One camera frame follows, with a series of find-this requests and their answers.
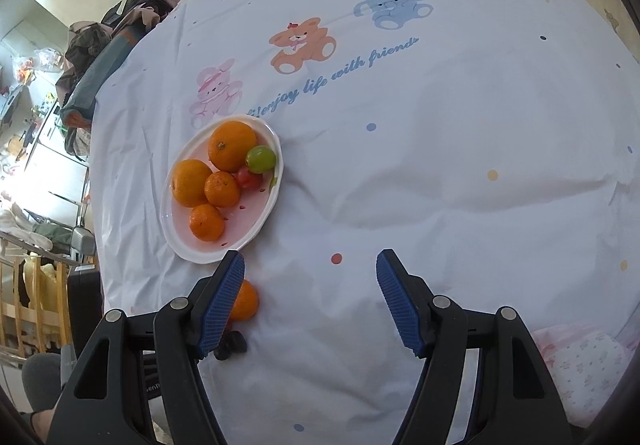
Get pink floral pillow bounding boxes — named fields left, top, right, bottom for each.
left=530, top=322, right=638, bottom=428

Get black box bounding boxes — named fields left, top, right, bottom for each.
left=66, top=269, right=105, bottom=343

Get dark purple plum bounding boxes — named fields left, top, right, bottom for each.
left=214, top=331, right=248, bottom=360

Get small tangerine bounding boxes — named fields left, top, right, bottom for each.
left=189, top=204, right=226, bottom=243
left=204, top=171, right=242, bottom=208
left=227, top=279, right=260, bottom=322

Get white printed bedsheet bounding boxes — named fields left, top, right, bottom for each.
left=89, top=0, right=640, bottom=445

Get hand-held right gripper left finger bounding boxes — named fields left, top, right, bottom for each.
left=47, top=249, right=247, bottom=445

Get wooden chair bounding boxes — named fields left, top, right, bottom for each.
left=0, top=230, right=96, bottom=371

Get pink strawberry plate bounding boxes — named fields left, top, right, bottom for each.
left=161, top=114, right=285, bottom=263

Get clear plastic bags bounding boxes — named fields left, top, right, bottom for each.
left=11, top=47, right=65, bottom=83

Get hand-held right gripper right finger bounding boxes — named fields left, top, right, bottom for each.
left=376, top=249, right=566, bottom=445

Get large orange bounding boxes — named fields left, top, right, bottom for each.
left=171, top=159, right=213, bottom=208
left=207, top=121, right=259, bottom=173

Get pile of clothes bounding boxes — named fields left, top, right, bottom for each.
left=54, top=0, right=190, bottom=160

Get red plum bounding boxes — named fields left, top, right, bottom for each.
left=236, top=167, right=264, bottom=190

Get person's grey trouser leg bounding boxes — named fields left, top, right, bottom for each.
left=20, top=352, right=68, bottom=441

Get green plum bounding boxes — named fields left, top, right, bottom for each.
left=245, top=146, right=277, bottom=174

